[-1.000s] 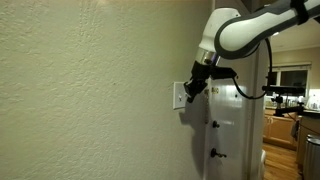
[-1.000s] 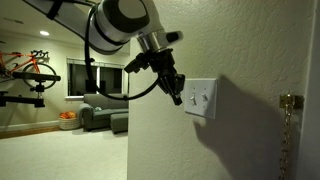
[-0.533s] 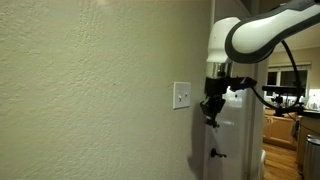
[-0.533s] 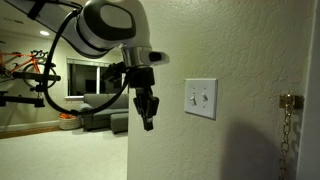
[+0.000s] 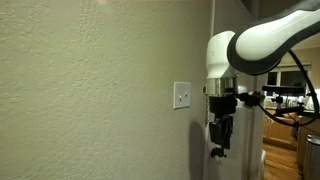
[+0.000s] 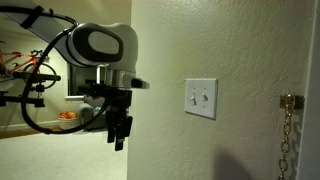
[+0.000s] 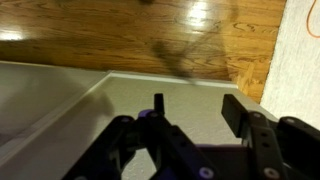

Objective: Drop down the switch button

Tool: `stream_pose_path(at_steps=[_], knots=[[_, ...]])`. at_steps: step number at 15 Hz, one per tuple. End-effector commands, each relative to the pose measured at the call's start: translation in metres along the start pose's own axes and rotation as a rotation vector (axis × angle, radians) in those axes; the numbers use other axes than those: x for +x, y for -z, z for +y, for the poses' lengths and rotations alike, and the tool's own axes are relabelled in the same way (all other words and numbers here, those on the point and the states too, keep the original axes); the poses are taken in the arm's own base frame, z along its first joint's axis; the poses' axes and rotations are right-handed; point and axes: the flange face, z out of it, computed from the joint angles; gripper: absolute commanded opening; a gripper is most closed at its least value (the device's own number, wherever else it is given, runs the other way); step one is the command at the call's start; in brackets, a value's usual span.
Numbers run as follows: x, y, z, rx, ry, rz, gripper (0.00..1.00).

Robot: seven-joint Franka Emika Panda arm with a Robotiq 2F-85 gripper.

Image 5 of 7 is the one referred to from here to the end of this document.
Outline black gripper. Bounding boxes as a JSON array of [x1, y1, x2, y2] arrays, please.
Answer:
[[207, 95, 239, 151]]

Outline white door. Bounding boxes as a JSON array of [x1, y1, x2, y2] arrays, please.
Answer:
[[202, 0, 268, 180]]

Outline wooden kitchen cabinet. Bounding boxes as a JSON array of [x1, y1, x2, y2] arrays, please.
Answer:
[[262, 107, 300, 151]]

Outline dark hanging towel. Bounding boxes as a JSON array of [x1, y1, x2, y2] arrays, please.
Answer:
[[290, 119, 301, 142]]

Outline kitchen window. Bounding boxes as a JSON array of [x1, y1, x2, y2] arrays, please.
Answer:
[[266, 62, 313, 98]]

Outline grey trash can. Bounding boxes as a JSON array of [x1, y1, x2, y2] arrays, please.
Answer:
[[302, 133, 320, 180]]

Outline dark door lever handle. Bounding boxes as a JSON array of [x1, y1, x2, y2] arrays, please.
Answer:
[[210, 146, 228, 159]]

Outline metal door chain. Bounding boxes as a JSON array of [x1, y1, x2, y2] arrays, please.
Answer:
[[204, 94, 211, 126]]

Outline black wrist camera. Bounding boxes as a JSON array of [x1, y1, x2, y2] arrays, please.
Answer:
[[237, 91, 266, 109]]

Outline white light switch plate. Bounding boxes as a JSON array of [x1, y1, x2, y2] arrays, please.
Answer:
[[172, 81, 192, 111]]

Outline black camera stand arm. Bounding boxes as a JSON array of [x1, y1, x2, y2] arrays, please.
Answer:
[[271, 94, 306, 118]]

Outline black stereo camera bar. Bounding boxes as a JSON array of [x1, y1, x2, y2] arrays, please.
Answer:
[[261, 84, 306, 96]]

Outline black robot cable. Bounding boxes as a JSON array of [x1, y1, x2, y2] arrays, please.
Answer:
[[258, 49, 320, 128]]

